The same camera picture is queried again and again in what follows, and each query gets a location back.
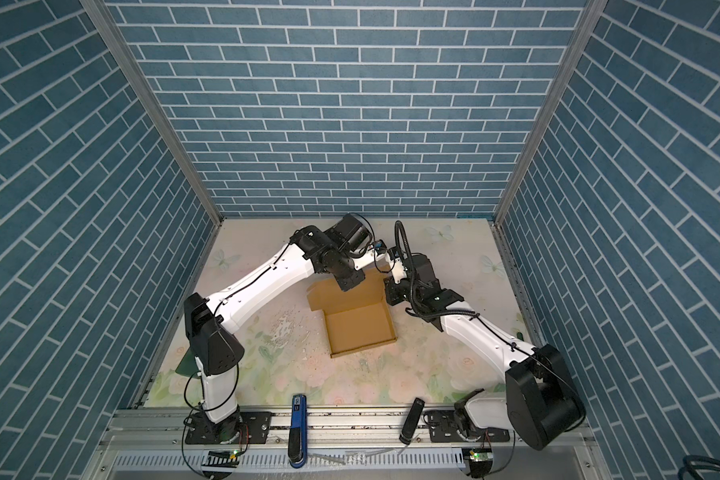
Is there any brown cardboard box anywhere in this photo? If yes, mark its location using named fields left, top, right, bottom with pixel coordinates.
left=307, top=269, right=397, bottom=358

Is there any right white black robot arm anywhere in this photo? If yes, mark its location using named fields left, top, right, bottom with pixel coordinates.
left=384, top=247, right=586, bottom=450

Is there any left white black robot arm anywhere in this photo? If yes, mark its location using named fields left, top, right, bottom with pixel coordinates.
left=183, top=214, right=386, bottom=425

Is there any black handheld device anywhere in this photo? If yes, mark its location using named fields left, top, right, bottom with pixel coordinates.
left=399, top=397, right=425, bottom=445

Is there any right green controller board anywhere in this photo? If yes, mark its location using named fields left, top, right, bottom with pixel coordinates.
left=462, top=448, right=494, bottom=464

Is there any green controller board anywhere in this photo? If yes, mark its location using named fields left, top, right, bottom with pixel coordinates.
left=462, top=448, right=494, bottom=464
left=201, top=451, right=241, bottom=470

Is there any blue black handheld tool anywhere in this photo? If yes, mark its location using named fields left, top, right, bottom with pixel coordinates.
left=287, top=394, right=308, bottom=469

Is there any green rectangular block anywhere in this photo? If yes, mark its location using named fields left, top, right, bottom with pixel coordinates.
left=175, top=348, right=199, bottom=378

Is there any left green controller board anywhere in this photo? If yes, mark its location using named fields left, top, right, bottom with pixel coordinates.
left=201, top=451, right=241, bottom=470

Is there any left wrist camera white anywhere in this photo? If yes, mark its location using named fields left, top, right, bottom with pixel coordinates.
left=354, top=240, right=393, bottom=274

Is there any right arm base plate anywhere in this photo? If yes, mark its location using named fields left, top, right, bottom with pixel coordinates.
left=422, top=409, right=511, bottom=443

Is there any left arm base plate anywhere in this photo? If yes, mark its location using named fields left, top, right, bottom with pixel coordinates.
left=184, top=411, right=272, bottom=447

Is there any aluminium front rail frame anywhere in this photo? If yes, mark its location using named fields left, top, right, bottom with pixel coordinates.
left=83, top=405, right=610, bottom=479

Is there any white slotted cable duct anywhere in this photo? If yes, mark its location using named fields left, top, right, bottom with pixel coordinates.
left=113, top=448, right=465, bottom=473

